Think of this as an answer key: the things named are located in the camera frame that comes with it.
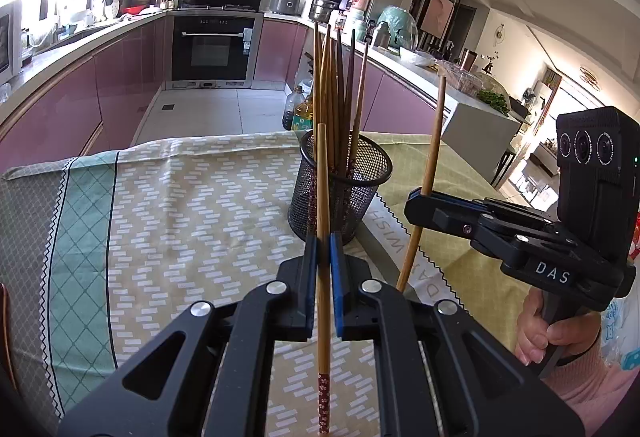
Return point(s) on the green leafy vegetables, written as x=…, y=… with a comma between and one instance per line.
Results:
x=494, y=101

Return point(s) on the brown wooden furniture edge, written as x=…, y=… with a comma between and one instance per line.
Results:
x=6, y=342

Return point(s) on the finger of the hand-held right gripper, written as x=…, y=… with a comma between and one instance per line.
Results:
x=510, y=207
x=440, y=212

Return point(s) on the green plastic bag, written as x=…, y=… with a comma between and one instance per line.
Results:
x=400, y=24

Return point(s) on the brown cup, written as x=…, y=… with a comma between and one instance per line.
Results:
x=468, y=61

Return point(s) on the framed pink wall picture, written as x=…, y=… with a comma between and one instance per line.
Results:
x=437, y=12

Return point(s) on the steel thermos flask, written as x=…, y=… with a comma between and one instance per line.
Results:
x=381, y=37

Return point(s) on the yellow cooking oil bottle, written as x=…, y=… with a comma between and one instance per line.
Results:
x=303, y=117

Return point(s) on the white microwave oven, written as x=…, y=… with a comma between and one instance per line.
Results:
x=10, y=39

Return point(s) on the black built-in oven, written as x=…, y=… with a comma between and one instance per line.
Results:
x=212, y=49

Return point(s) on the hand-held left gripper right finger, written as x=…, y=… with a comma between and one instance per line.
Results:
x=338, y=287

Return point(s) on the gas stove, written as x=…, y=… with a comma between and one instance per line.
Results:
x=235, y=8

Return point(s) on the white printed garment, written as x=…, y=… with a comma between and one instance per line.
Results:
x=620, y=327

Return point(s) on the white canister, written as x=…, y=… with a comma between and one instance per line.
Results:
x=356, y=22

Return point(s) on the patterned tablecloth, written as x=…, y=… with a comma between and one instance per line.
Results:
x=175, y=217

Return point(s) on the red basin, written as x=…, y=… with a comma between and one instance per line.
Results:
x=134, y=10

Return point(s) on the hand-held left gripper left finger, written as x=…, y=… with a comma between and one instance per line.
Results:
x=309, y=287

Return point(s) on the clear plastic box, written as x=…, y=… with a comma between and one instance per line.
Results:
x=460, y=77

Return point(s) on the stainless steel pot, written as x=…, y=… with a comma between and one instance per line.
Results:
x=322, y=8

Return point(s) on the dark liquid plastic bottle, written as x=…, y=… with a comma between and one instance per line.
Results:
x=290, y=109

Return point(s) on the pink base cabinets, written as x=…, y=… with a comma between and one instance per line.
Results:
x=75, y=97
x=400, y=102

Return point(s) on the person's right hand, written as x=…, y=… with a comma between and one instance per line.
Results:
x=531, y=332

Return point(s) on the bundle of chopsticks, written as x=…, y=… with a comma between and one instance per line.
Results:
x=340, y=92

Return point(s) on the person's right forearm pink sleeve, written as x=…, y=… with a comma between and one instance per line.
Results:
x=590, y=384

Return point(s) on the black mesh utensil holder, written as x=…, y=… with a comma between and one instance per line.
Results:
x=345, y=212

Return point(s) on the silver rice cooker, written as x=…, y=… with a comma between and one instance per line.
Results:
x=286, y=3

